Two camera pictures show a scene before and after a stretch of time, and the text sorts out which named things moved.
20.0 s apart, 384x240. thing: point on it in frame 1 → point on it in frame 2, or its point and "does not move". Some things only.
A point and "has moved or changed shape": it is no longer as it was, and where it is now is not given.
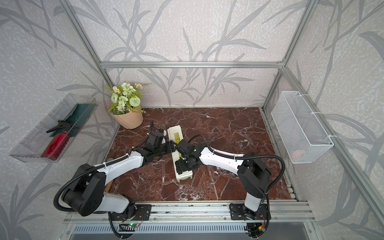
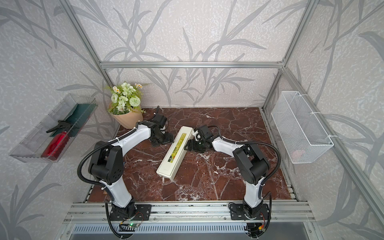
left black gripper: (170, 146) → (169, 139)
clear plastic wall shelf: (52, 139) does not move
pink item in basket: (296, 153) does not move
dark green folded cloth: (76, 119) does not move
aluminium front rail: (288, 211) does not move
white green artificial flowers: (125, 99) does not move
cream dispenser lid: (175, 134) has moved or changed shape
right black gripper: (180, 169) → (190, 146)
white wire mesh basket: (303, 135) does not move
